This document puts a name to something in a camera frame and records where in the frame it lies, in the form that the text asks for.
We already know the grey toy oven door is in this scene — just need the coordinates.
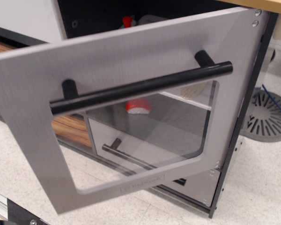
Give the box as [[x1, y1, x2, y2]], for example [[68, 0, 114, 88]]
[[0, 7, 269, 214]]

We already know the black oven door handle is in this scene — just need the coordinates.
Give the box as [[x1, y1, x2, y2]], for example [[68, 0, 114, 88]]
[[50, 50, 233, 116]]

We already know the grey lower oven drawer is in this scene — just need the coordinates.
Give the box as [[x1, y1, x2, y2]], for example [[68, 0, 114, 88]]
[[89, 119, 220, 206]]

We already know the white oven shelf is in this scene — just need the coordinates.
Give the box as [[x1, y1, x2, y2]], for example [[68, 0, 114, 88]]
[[159, 91, 213, 110]]

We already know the red white toy cheese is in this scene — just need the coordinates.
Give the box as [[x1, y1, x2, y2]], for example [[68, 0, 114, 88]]
[[126, 98, 151, 114]]

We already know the wooden slotted spatula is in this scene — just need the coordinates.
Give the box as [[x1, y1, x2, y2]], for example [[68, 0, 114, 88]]
[[181, 82, 207, 100]]

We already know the lower wood grain bin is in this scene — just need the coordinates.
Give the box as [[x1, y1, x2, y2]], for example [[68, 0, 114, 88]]
[[51, 114, 91, 148]]

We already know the red yellow toy bottle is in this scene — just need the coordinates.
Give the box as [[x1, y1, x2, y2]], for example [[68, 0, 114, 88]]
[[120, 16, 136, 29]]

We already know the grey round slotted base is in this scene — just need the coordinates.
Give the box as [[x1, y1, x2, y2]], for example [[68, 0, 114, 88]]
[[240, 89, 281, 143]]

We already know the wooden countertop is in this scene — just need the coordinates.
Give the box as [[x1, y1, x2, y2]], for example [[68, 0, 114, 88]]
[[222, 0, 281, 14]]

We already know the blue cable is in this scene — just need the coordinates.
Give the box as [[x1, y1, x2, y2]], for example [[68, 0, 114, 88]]
[[261, 84, 281, 118]]

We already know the black bracket with screw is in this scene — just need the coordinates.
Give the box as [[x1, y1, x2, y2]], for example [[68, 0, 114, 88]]
[[7, 199, 48, 225]]

